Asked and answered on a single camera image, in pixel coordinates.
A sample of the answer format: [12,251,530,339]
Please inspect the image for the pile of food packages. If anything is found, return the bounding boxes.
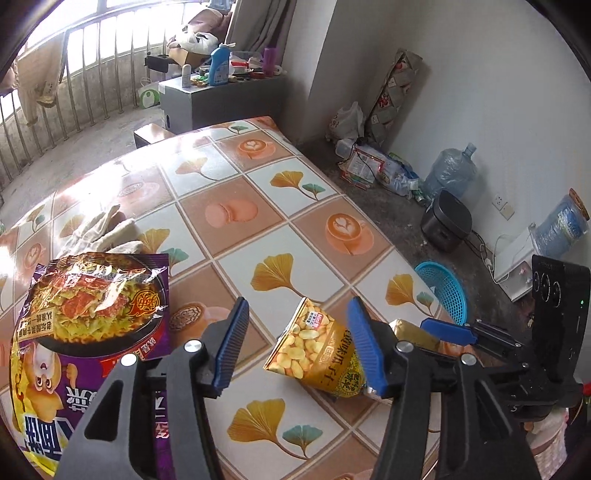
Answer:
[335,139,421,198]

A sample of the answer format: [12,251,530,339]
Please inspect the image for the beige work gloves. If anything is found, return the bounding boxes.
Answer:
[53,204,143,259]

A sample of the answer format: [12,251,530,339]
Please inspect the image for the blue plastic trash basket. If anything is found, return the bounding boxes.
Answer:
[415,261,468,326]

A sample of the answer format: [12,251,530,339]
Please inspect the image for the white plastic bag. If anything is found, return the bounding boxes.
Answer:
[327,101,363,142]

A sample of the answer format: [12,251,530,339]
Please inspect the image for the gold drink carton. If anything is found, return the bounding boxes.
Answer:
[389,319,440,352]

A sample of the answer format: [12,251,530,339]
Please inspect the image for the white water dispenser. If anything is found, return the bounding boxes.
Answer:
[493,223,537,302]

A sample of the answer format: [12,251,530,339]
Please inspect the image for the metal balcony railing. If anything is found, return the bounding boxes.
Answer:
[1,1,201,187]

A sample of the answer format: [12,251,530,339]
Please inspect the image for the purple cup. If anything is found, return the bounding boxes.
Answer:
[263,47,276,77]

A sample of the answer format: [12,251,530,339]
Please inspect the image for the dark grey cabinet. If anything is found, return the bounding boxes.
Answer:
[158,76,287,134]

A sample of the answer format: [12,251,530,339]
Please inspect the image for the green white shopping bag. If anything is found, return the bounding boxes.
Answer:
[137,82,160,109]

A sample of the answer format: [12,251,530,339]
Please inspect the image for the yellow peanut snack bag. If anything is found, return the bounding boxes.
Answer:
[263,292,381,402]

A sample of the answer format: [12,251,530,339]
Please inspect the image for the blue detergent bottle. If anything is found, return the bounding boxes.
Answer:
[208,44,231,86]

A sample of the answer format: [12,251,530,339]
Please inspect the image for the empty blue water jug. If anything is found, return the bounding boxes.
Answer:
[423,143,478,200]

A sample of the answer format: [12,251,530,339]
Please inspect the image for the rolled patterned mat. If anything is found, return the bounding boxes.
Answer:
[365,49,423,145]

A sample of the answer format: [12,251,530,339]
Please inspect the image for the wall power socket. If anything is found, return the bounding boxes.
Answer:
[492,195,515,220]

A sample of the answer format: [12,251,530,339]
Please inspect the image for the purple instant noodle bag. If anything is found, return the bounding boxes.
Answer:
[10,252,171,475]

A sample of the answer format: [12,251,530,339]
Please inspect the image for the black rice cooker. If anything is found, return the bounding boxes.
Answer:
[421,190,472,253]

